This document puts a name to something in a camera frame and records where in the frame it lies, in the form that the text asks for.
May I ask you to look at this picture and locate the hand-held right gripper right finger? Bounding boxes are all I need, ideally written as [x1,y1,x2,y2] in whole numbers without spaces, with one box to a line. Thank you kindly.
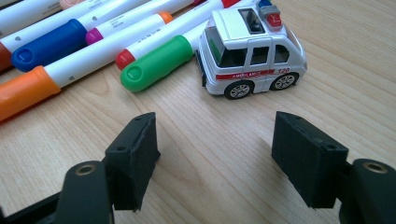
[271,110,349,209]

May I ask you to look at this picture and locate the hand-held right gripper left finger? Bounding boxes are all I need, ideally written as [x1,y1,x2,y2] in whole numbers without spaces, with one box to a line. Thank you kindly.
[104,111,162,213]

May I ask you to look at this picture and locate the green marker pen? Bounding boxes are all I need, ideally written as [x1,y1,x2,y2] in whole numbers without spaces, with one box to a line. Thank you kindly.
[120,20,213,93]

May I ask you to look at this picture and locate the orange marker pen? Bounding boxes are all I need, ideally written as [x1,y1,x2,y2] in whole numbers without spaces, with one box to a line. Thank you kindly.
[0,11,174,123]

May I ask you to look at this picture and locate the red marker pen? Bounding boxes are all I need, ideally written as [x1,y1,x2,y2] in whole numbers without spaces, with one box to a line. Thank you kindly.
[115,0,243,71]

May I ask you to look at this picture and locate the magenta marker pen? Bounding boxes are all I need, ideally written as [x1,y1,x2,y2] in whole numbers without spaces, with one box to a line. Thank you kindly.
[85,0,204,46]

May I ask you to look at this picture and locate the blue marker pen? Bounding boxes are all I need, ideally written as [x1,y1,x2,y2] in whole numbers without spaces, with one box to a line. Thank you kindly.
[11,0,150,74]

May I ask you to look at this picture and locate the brown marker pen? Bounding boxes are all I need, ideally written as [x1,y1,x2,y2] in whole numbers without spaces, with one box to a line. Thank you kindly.
[0,0,110,73]

